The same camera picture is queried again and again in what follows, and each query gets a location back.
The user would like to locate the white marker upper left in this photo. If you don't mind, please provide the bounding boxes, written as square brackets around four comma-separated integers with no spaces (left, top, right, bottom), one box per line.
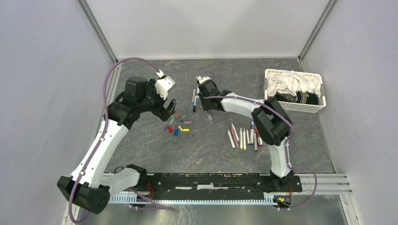
[194,86,199,108]

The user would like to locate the white cable comb strip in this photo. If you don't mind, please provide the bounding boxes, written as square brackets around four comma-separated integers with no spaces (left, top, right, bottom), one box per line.
[108,192,277,206]

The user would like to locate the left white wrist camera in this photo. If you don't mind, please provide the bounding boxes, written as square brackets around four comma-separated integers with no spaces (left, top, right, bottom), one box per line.
[155,70,175,100]

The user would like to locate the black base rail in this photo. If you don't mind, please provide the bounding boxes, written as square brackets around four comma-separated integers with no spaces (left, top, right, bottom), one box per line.
[133,173,303,200]

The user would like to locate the pink pen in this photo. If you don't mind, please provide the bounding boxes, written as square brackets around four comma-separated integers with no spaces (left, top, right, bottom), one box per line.
[230,127,239,148]

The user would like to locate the white plastic basket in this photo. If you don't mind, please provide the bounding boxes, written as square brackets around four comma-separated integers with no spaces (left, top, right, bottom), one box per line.
[264,69,326,113]

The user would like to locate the dark cloth in basket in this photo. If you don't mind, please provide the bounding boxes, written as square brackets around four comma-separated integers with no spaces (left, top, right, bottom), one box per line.
[275,91,319,105]

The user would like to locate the white pen blue cap barcode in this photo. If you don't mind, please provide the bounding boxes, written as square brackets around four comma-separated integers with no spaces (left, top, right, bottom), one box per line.
[253,131,258,152]

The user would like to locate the white cloth in basket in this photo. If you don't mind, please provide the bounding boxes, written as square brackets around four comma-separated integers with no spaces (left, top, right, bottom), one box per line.
[267,71,322,97]

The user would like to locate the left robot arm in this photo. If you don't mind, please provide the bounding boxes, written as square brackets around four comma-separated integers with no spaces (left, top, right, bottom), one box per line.
[57,76,176,214]

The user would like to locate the white marker pale yellow cap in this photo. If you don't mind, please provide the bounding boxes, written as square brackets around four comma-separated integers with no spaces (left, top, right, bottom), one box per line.
[239,128,244,149]

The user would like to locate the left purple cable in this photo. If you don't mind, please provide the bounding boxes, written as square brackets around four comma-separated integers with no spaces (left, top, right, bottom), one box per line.
[68,57,175,224]

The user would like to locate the white marker brown cap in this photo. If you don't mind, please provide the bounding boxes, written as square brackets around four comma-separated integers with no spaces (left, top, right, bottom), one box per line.
[231,123,240,143]

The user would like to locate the white marker blue cap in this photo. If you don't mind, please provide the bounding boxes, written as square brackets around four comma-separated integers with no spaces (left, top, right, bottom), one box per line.
[249,120,254,145]

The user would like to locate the red pen orange cap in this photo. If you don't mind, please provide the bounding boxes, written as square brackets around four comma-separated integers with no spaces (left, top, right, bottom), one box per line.
[254,126,261,150]

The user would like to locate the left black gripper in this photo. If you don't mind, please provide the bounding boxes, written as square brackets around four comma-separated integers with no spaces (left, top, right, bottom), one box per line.
[138,79,177,121]

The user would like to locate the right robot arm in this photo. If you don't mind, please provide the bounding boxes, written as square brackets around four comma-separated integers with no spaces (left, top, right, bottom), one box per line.
[197,77,295,191]

